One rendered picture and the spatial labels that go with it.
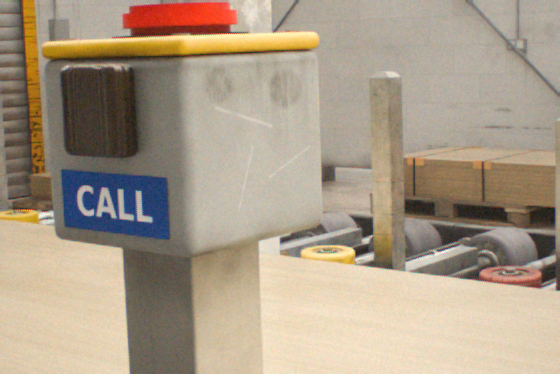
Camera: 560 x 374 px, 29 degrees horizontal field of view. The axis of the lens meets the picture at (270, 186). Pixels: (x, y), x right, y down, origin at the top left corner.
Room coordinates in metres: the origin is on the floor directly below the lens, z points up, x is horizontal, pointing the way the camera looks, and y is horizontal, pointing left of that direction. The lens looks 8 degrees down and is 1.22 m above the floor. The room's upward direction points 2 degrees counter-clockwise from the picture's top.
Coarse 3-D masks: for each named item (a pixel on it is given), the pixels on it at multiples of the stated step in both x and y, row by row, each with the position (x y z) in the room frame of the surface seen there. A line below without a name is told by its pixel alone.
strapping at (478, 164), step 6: (528, 150) 7.48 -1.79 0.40; (534, 150) 7.45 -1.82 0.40; (540, 150) 7.43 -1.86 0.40; (546, 150) 7.42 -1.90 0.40; (420, 156) 7.31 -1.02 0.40; (408, 162) 7.29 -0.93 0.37; (414, 162) 7.26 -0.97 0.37; (420, 162) 7.23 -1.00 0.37; (474, 162) 6.95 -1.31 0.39; (480, 162) 6.92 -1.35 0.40; (486, 162) 6.89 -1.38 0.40; (414, 168) 7.26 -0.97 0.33; (480, 168) 6.92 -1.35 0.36; (486, 168) 6.89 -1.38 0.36; (414, 174) 7.26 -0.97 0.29; (414, 180) 7.26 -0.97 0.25; (414, 186) 7.26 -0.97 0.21; (414, 192) 7.26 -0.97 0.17
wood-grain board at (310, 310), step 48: (0, 240) 1.81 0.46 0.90; (48, 240) 1.80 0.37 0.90; (0, 288) 1.44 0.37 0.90; (48, 288) 1.43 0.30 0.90; (96, 288) 1.42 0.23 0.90; (288, 288) 1.38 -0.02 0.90; (336, 288) 1.37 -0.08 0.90; (384, 288) 1.36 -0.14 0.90; (432, 288) 1.35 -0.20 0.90; (480, 288) 1.34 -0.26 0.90; (528, 288) 1.33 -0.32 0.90; (0, 336) 1.19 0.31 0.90; (48, 336) 1.18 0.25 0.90; (96, 336) 1.18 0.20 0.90; (288, 336) 1.15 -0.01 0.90; (336, 336) 1.14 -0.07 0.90; (384, 336) 1.13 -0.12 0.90; (432, 336) 1.13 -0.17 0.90; (480, 336) 1.12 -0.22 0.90; (528, 336) 1.11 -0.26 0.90
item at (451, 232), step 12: (360, 216) 2.30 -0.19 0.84; (372, 216) 2.29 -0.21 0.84; (372, 228) 2.28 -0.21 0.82; (444, 228) 2.16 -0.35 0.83; (456, 228) 2.15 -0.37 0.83; (468, 228) 2.13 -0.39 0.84; (480, 228) 2.11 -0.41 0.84; (492, 228) 2.10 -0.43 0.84; (444, 240) 2.16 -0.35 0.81; (456, 240) 2.15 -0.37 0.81; (540, 240) 2.03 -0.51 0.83; (552, 240) 2.01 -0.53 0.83; (540, 252) 2.03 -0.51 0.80; (552, 276) 2.01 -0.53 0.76
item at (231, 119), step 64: (64, 64) 0.37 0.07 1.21; (128, 64) 0.35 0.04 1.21; (192, 64) 0.34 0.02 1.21; (256, 64) 0.36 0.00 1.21; (192, 128) 0.34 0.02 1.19; (256, 128) 0.36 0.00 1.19; (192, 192) 0.34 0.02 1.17; (256, 192) 0.36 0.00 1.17; (320, 192) 0.39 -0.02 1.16; (192, 256) 0.34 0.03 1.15
